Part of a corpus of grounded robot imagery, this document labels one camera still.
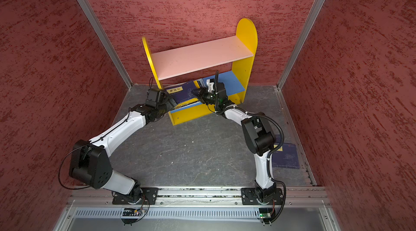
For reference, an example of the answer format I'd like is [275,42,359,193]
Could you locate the corner aluminium profile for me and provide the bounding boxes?
[77,0,134,90]
[277,0,326,91]

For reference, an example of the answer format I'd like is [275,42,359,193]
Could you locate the right circuit board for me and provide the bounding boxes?
[258,208,274,219]

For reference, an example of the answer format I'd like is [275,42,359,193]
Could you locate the white slotted cable duct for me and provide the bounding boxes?
[73,207,259,220]

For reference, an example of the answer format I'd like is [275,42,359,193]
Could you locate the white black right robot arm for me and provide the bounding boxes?
[192,81,284,205]

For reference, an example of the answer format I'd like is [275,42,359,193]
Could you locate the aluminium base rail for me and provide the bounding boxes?
[65,186,332,208]

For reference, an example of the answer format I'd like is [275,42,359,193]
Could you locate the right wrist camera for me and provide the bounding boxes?
[206,79,215,93]

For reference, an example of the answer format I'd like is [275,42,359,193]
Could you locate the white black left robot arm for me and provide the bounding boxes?
[68,88,177,205]

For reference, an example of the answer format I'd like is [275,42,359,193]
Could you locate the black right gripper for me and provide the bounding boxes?
[192,87,221,105]

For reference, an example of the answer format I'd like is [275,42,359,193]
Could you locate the circuit board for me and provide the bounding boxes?
[258,208,274,219]
[122,208,144,218]

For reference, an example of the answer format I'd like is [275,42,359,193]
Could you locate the yellow pink blue bookshelf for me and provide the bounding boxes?
[141,18,258,126]

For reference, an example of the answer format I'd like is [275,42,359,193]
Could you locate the black corrugated cable conduit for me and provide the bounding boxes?
[214,70,286,183]

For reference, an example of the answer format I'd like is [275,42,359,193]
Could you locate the left corner aluminium profile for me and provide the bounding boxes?
[77,0,134,90]

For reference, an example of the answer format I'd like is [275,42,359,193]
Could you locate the dark blue book yellow label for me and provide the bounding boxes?
[166,80,199,104]

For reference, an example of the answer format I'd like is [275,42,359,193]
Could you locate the left circuit board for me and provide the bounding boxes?
[122,208,144,218]

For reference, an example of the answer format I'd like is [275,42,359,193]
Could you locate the yellow book with cartoon figure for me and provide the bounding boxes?
[174,80,201,109]

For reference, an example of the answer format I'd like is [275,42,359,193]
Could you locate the right corner aluminium profile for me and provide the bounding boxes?
[277,0,326,91]

